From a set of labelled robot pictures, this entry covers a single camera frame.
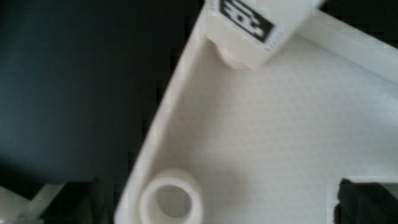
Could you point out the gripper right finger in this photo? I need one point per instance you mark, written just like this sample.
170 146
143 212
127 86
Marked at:
367 204

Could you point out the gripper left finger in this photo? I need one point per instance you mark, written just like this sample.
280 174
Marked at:
68 203

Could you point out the white desk top tray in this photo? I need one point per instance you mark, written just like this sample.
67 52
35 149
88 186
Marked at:
274 131

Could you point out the white leg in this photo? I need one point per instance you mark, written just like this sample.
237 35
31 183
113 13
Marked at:
251 25

